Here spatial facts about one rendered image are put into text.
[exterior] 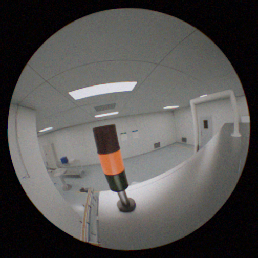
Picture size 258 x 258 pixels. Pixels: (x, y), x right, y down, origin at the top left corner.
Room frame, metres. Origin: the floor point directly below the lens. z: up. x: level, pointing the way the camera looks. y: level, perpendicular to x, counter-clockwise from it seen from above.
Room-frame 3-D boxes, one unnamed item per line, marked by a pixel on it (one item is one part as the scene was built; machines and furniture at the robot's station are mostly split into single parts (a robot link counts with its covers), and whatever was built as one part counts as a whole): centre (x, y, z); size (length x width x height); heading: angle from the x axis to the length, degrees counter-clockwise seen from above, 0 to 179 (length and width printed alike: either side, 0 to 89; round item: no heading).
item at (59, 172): (2.16, 3.37, 0.47); 0.94 x 0.94 x 0.93
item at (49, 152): (3.89, 6.39, 1.03); 1.20 x 0.43 x 2.05; 103
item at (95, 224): (0.75, 1.06, 0.49); 1.60 x 0.08 x 0.12; 13
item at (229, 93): (0.47, -0.92, 2.32); 0.71 x 0.15 x 0.43; 13
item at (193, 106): (0.82, -0.85, 2.04); 0.15 x 0.14 x 0.92; 20
